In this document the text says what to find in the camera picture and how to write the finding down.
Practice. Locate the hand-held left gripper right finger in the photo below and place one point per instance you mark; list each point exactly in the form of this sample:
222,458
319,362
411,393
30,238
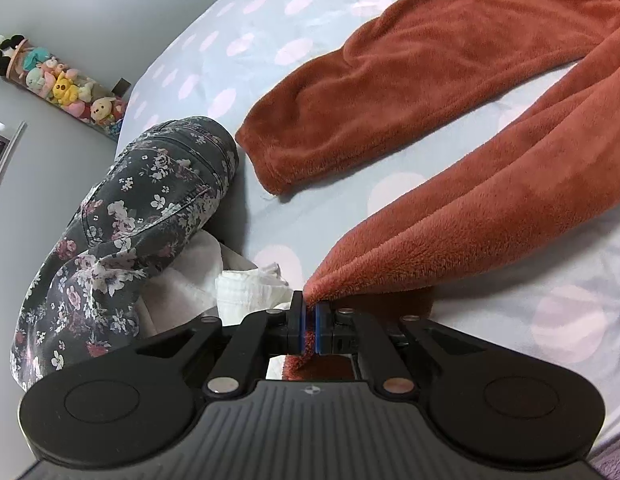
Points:
320,327

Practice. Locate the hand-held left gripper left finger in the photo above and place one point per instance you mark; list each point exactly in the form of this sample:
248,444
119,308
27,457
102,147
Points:
302,327

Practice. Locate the rust fleece pants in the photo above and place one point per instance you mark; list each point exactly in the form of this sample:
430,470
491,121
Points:
440,60

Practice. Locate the white cloth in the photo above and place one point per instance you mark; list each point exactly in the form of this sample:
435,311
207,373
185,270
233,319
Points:
240,295

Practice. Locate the polka dot bed sheet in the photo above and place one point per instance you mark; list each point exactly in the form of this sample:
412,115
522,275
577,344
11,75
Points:
340,170

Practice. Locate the grey floral pants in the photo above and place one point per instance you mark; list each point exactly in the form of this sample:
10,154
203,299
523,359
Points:
140,200

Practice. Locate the hanging column of plush toys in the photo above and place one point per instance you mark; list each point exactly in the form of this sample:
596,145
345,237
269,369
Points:
65,90

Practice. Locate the dark wall socket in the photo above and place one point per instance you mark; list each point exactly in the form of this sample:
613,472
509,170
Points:
122,85

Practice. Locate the framed wall picture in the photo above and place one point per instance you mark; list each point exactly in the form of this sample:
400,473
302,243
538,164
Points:
2,152

